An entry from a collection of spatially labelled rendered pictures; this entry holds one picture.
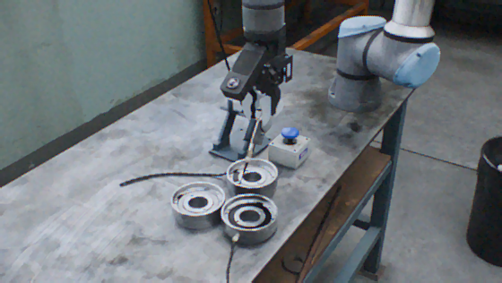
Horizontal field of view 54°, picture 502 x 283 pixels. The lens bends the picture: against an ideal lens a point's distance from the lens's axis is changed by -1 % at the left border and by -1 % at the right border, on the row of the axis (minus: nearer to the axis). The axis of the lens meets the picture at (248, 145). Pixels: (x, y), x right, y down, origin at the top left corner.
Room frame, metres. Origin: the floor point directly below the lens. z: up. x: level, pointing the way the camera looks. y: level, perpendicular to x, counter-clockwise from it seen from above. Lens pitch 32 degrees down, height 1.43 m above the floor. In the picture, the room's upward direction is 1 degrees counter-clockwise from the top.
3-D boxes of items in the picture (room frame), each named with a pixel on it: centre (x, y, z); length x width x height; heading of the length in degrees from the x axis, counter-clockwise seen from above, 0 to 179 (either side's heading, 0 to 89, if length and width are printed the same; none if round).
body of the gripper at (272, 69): (0.89, -0.04, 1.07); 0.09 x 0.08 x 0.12; 144
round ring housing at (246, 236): (0.71, 0.00, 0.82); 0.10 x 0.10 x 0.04
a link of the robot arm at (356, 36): (1.23, -0.30, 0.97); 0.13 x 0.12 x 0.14; 35
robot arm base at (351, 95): (1.24, -0.30, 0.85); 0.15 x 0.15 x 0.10
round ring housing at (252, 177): (0.84, -0.01, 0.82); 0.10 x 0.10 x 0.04
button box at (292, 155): (0.95, -0.10, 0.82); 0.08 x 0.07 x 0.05; 146
